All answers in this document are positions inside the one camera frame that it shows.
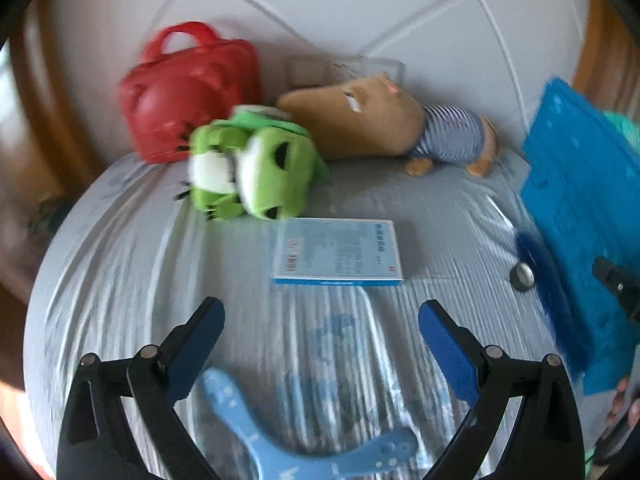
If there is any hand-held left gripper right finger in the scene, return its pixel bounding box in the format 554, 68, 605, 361
417, 299, 586, 480

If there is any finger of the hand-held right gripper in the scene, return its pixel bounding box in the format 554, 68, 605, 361
591, 256, 640, 323

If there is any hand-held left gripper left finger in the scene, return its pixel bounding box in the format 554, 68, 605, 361
56, 296, 226, 480

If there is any blue plastic crate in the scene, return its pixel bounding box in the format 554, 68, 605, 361
515, 76, 640, 396

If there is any blue medicine box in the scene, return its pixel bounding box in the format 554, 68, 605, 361
271, 217, 405, 288

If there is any green frog plush toy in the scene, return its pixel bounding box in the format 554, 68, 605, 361
172, 105, 332, 223

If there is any person's right hand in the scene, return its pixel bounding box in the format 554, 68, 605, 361
605, 377, 632, 431

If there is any grey printed bed sheet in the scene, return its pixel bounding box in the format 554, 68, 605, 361
22, 147, 626, 480

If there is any light blue curved plastic piece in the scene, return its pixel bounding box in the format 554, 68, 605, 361
197, 367, 418, 480

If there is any brown plush toy striped shirt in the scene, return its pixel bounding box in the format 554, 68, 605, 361
276, 74, 501, 177

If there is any red plastic handbag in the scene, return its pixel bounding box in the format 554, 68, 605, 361
117, 21, 263, 165

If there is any white padded headboard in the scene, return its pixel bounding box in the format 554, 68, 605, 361
37, 0, 588, 161

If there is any wooden bed frame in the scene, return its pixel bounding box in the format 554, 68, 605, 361
0, 0, 640, 311

